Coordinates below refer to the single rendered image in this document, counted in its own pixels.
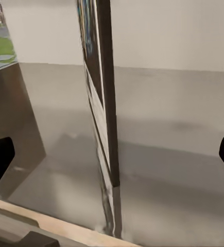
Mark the poster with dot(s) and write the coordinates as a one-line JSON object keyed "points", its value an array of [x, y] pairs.
{"points": [[94, 17]]}

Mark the dishwasher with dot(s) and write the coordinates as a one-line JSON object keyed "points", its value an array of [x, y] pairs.
{"points": [[14, 233]]}

